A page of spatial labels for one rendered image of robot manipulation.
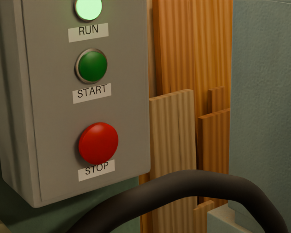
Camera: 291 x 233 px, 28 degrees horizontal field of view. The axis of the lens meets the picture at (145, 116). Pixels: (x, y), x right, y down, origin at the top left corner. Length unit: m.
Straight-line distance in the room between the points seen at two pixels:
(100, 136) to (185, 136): 1.65
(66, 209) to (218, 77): 1.88
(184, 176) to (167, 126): 1.48
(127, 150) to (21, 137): 0.08
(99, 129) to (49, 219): 0.12
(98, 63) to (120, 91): 0.03
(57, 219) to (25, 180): 0.10
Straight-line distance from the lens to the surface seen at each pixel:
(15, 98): 0.39
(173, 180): 0.50
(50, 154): 0.40
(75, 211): 0.50
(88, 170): 0.42
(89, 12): 0.38
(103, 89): 0.40
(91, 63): 0.39
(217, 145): 2.22
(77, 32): 0.38
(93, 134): 0.40
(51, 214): 0.49
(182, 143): 2.05
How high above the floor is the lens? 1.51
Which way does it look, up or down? 20 degrees down
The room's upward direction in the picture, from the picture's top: 2 degrees counter-clockwise
